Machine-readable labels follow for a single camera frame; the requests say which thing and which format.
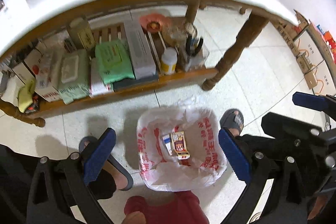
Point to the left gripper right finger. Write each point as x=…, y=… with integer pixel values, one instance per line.
x=286, y=202

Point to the cardboard boxes on floor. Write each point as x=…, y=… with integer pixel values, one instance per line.
x=314, y=51

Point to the white red trash bag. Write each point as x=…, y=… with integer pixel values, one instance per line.
x=164, y=173

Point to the grey slipper foot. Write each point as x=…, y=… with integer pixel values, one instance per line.
x=233, y=120
x=121, y=176

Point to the white pill bottle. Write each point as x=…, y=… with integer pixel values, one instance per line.
x=169, y=60

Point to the clear plastic container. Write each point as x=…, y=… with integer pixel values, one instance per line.
x=192, y=52

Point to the right grey slipper foot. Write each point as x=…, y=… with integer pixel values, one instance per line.
x=233, y=120

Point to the baby wipes pack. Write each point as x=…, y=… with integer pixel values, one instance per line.
x=74, y=76

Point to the green wipes pack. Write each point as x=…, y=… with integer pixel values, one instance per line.
x=113, y=61

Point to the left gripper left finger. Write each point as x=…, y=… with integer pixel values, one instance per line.
x=57, y=185

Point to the white blue medicine box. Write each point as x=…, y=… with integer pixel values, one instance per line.
x=168, y=143

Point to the left grey slipper foot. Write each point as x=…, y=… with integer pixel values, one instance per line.
x=121, y=176

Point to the red gold cigarette pack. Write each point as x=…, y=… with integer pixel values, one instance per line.
x=179, y=145

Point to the long white box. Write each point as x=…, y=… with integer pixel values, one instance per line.
x=140, y=52

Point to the yellow green tall box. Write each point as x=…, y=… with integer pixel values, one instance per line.
x=81, y=34

